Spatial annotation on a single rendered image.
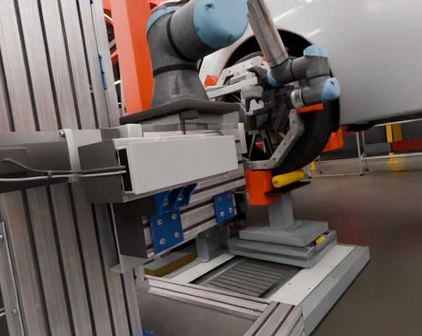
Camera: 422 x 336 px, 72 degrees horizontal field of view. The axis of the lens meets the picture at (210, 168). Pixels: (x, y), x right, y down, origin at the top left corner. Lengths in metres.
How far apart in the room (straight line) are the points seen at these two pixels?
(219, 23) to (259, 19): 0.47
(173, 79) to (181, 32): 0.11
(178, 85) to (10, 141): 0.38
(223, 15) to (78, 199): 0.49
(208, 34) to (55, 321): 0.65
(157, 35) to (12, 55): 0.30
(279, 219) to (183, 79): 1.13
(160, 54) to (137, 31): 1.04
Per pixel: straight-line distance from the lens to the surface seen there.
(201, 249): 1.78
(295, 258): 1.55
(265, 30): 1.11
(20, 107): 0.68
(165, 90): 0.72
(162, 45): 0.75
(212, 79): 1.68
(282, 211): 1.66
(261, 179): 1.49
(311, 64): 1.09
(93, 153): 0.46
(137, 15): 1.83
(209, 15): 0.64
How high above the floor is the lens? 0.70
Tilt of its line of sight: 3 degrees down
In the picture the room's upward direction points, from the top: 8 degrees counter-clockwise
